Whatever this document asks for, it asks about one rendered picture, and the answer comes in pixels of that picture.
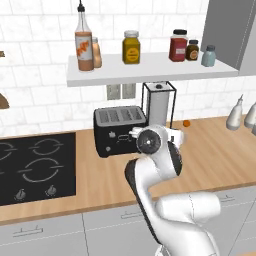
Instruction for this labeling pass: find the pale teal shaker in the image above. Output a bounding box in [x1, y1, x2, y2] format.
[200, 44, 217, 68]

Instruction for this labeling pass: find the small dark brown jar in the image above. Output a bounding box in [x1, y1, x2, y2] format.
[185, 39, 200, 62]

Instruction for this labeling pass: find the black four-slot toaster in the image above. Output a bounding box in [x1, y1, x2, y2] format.
[92, 105, 150, 159]

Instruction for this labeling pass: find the grey wall outlet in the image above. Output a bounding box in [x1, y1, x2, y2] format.
[106, 83, 122, 101]
[121, 82, 137, 100]

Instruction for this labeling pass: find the grey wall cabinet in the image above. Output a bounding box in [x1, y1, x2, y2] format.
[237, 19, 256, 77]

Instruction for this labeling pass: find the red jar black lid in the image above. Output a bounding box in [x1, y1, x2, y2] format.
[168, 29, 189, 63]

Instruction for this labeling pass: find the tall orange sauce bottle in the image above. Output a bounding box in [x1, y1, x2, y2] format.
[74, 0, 95, 73]

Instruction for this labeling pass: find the grey hob knob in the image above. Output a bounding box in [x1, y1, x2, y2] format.
[14, 188, 27, 201]
[45, 185, 58, 198]

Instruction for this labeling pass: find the white wall shelf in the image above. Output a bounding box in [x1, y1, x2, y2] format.
[66, 52, 240, 88]

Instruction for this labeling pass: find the grey drawer front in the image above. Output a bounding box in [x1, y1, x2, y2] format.
[213, 185, 256, 256]
[0, 213, 86, 256]
[82, 203, 161, 256]

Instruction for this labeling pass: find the white condiment bottle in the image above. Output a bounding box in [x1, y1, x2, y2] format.
[225, 94, 245, 131]
[243, 101, 256, 130]

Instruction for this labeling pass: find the yellow mustard jar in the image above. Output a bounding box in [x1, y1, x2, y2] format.
[121, 30, 142, 65]

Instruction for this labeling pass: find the grey cabinet door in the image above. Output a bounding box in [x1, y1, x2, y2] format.
[200, 0, 256, 70]

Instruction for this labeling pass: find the tan shaker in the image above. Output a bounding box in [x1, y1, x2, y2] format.
[91, 36, 103, 69]

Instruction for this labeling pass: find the black hob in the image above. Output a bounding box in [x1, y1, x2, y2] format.
[0, 132, 77, 207]

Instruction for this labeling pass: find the grey drawer handle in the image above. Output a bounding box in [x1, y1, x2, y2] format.
[218, 194, 236, 204]
[120, 209, 145, 220]
[12, 226, 45, 238]

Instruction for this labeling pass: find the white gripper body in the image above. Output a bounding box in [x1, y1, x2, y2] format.
[167, 128, 187, 148]

